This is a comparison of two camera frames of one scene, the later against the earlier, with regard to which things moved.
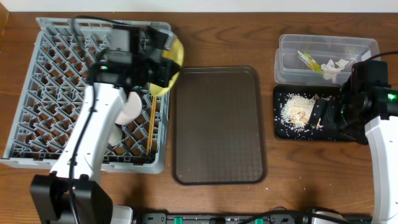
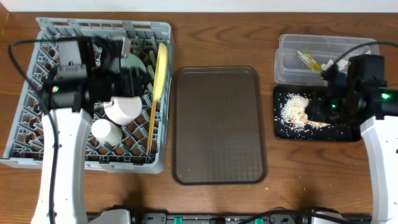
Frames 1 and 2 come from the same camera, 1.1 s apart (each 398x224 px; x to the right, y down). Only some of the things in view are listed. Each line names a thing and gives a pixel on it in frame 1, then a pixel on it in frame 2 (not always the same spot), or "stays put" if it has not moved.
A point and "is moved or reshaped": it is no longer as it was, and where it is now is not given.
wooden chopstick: (150, 124) stays put
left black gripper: (165, 58) to (125, 81)
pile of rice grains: (296, 111) stays put
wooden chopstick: (153, 121) stays put
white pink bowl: (131, 108) stays put
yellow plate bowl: (175, 55) is moved or reshaped
